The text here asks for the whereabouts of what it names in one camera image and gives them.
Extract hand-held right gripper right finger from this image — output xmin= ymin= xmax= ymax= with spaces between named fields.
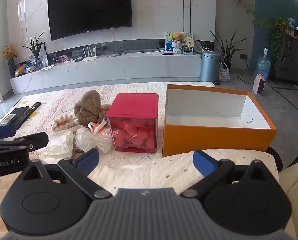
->
xmin=179 ymin=150 xmax=281 ymax=198

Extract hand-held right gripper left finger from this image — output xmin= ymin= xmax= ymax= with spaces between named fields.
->
xmin=18 ymin=148 xmax=113 ymax=200

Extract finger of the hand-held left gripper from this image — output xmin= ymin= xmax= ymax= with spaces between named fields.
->
xmin=13 ymin=132 xmax=49 ymax=153
xmin=0 ymin=124 xmax=17 ymax=142

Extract sheer white organza bag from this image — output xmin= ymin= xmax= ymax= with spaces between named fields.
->
xmin=75 ymin=119 xmax=114 ymax=154

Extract black flat box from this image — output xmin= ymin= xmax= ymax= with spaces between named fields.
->
xmin=0 ymin=106 xmax=30 ymax=127

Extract white cloth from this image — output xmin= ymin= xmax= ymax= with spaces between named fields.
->
xmin=38 ymin=130 xmax=75 ymax=163

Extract black remote control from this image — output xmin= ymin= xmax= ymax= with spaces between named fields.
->
xmin=14 ymin=102 xmax=41 ymax=131

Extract orange cardboard box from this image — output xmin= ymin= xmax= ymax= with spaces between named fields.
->
xmin=162 ymin=84 xmax=277 ymax=158

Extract pink patterned tablecloth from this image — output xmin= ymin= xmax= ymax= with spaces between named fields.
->
xmin=0 ymin=81 xmax=216 ymax=163

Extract cream dotted blanket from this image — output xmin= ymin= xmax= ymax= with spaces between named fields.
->
xmin=0 ymin=148 xmax=281 ymax=205

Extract red plastic storage box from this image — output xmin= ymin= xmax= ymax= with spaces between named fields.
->
xmin=106 ymin=93 xmax=160 ymax=154

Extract snack bags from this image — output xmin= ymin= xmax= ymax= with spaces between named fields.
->
xmin=15 ymin=63 xmax=37 ymax=77

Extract dark vase yellow flowers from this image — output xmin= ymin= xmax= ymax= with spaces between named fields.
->
xmin=1 ymin=43 xmax=18 ymax=78

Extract woven handbag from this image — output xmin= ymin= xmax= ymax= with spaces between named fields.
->
xmin=218 ymin=63 xmax=231 ymax=83

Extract green plant glass vase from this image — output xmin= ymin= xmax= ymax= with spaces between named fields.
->
xmin=22 ymin=30 xmax=47 ymax=71

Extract white marble television console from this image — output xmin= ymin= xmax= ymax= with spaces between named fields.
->
xmin=9 ymin=52 xmax=210 ymax=94

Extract pink space heater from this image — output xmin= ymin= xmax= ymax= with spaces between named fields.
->
xmin=252 ymin=74 xmax=265 ymax=95

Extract grey pedal trash can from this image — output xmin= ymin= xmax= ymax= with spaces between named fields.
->
xmin=200 ymin=50 xmax=222 ymax=82

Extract beige sofa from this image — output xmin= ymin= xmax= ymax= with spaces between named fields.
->
xmin=278 ymin=152 xmax=298 ymax=240

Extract white router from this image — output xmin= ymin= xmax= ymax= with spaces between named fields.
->
xmin=81 ymin=45 xmax=97 ymax=62

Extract blue water jug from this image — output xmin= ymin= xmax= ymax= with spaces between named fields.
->
xmin=256 ymin=47 xmax=272 ymax=79

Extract tall leafy potted plant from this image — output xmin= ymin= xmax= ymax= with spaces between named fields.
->
xmin=210 ymin=29 xmax=250 ymax=72

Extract white wrapped flower pot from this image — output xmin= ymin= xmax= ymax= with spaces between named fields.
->
xmin=172 ymin=41 xmax=185 ymax=55

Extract round paper fan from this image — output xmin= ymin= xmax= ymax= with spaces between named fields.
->
xmin=183 ymin=36 xmax=196 ymax=53

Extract green picture card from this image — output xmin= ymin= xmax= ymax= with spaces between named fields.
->
xmin=165 ymin=31 xmax=194 ymax=53

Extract dark sideboard cabinet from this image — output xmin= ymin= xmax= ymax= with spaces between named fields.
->
xmin=271 ymin=29 xmax=298 ymax=88

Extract bushy green potted plant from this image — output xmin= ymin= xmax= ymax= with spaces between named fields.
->
xmin=260 ymin=15 xmax=290 ymax=71

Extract black wall television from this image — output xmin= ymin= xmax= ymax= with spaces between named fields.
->
xmin=47 ymin=0 xmax=133 ymax=41

